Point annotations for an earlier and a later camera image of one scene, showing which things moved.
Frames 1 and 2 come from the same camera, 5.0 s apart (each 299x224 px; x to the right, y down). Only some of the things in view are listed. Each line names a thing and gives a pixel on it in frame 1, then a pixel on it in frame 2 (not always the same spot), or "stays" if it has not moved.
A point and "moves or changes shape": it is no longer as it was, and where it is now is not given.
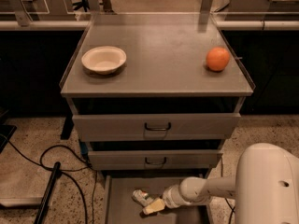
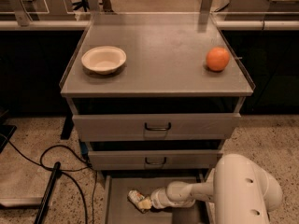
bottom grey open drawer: (120, 207) stays
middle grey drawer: (153, 160) stays
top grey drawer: (156, 127) stays
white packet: (142, 198) moves or changes shape
